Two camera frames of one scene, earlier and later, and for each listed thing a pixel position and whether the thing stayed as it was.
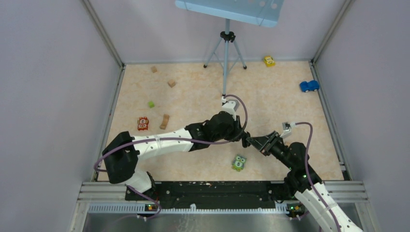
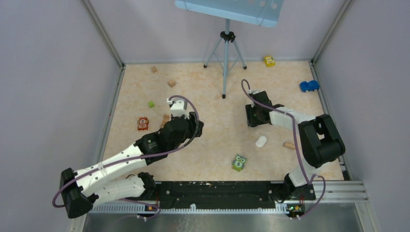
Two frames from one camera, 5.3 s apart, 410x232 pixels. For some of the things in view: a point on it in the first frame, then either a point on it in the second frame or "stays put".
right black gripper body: (279, 150) to (253, 118)
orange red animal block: (142, 123) stays put
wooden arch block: (166, 118) stays put
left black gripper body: (232, 134) to (190, 132)
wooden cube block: (171, 83) stays put
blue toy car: (313, 85) stays put
